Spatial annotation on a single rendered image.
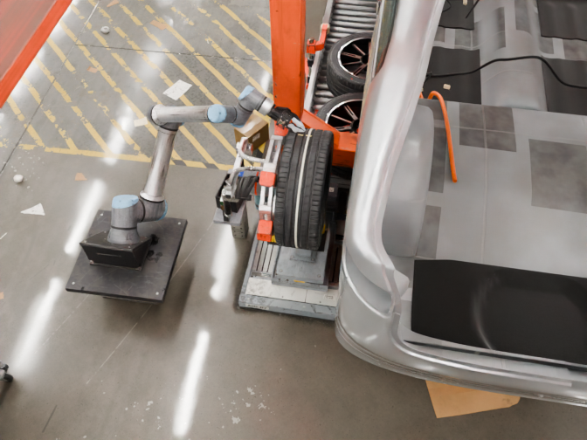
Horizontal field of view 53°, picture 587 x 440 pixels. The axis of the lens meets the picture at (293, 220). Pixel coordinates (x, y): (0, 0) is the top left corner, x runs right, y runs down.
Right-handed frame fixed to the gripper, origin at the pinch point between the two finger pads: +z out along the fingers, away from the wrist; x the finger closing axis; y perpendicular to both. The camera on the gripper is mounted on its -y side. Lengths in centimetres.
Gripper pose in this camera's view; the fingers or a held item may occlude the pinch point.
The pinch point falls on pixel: (303, 128)
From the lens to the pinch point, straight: 312.1
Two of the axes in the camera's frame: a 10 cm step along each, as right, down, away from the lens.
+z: 8.4, 5.3, 1.5
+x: 5.3, -7.0, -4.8
